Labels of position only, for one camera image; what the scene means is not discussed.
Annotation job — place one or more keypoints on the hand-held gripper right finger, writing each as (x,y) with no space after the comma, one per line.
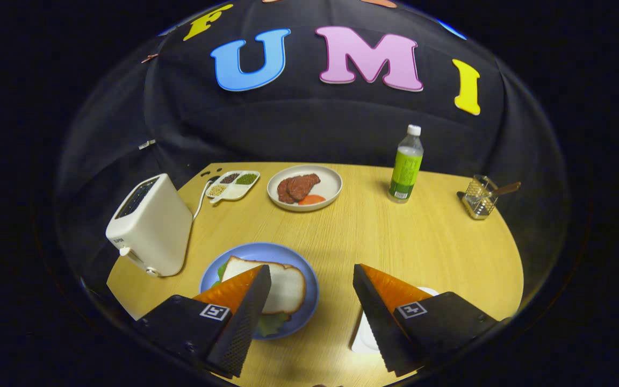
(379,328)

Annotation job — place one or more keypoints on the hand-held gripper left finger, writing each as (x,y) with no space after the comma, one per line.
(242,328)

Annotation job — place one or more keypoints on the green lettuce leaf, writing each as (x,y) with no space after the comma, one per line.
(272,324)

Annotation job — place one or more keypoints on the toasted bread slice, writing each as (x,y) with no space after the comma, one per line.
(288,287)

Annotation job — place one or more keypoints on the small white square plate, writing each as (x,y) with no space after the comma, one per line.
(364,338)

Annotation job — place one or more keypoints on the blue round plate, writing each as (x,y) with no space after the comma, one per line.
(266,252)

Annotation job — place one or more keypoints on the white toaster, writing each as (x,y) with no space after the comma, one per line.
(153,236)

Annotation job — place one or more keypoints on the white divided condiment dish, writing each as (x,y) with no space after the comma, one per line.
(234,192)

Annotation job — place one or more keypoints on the brown meat piece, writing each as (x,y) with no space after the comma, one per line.
(303,185)
(284,191)

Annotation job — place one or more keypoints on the red tomato slice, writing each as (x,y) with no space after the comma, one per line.
(312,199)

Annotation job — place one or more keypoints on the round white plate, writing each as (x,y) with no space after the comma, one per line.
(331,185)

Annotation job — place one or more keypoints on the green label plastic bottle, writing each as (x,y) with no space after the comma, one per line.
(406,172)

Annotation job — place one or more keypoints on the silver metal clip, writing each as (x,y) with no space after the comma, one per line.
(146,144)

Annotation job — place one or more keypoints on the black backdrop cloth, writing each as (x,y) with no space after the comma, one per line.
(309,123)

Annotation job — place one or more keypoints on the orange clip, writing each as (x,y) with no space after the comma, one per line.
(149,57)

